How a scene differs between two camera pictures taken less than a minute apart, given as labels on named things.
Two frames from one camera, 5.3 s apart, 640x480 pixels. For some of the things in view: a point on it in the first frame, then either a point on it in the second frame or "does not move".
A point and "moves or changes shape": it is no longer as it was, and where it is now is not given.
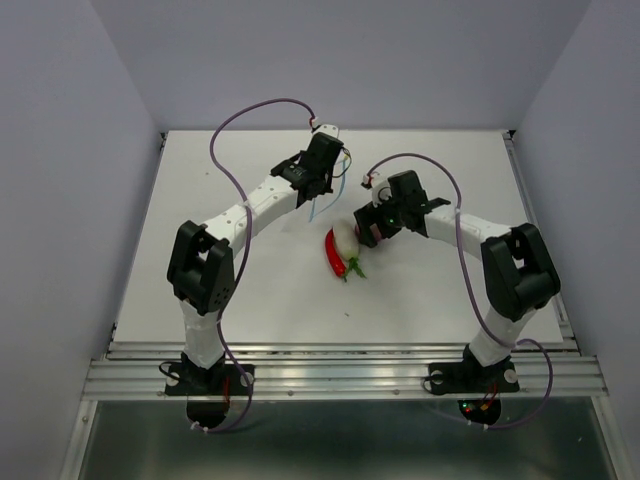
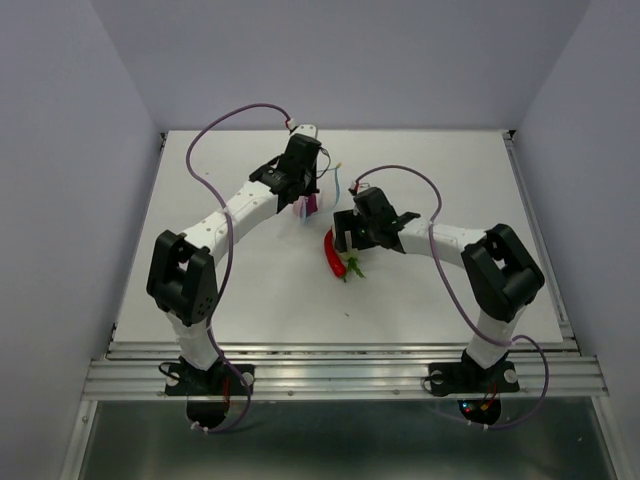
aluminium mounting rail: x=345 y=370 does not move
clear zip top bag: x=323 y=201 moves or changes shape
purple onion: x=374 y=228 moves or changes shape
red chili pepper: x=334 y=256 does not move
